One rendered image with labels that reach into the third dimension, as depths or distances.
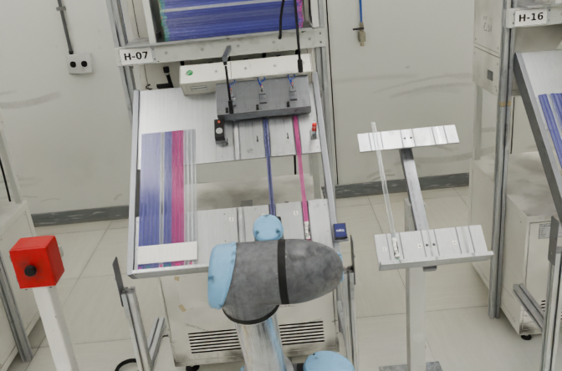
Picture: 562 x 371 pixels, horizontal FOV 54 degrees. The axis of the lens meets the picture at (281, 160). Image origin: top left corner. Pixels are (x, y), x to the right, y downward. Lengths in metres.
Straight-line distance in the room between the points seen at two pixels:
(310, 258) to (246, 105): 1.11
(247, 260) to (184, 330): 1.45
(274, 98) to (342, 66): 1.66
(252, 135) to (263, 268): 1.09
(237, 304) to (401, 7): 2.86
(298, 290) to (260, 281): 0.07
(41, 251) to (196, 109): 0.74
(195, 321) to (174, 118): 0.84
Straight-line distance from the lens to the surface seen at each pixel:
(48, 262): 2.12
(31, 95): 3.95
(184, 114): 2.10
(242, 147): 1.99
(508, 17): 2.25
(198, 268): 1.85
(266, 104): 2.00
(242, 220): 1.89
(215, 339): 2.42
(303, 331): 2.39
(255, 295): 0.98
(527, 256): 2.42
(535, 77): 2.27
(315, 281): 0.98
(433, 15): 3.70
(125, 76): 2.20
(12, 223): 2.89
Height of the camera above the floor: 1.66
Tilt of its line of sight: 21 degrees down
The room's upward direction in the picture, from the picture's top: 6 degrees counter-clockwise
